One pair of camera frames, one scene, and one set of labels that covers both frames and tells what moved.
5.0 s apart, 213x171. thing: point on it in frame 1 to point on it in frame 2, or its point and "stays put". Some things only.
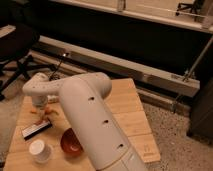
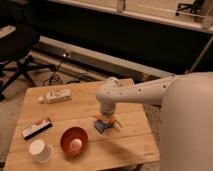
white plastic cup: x=40 y=151 stays put
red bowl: x=69 y=143 stays put
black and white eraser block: x=36 y=129 stays put
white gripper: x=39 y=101 to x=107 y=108
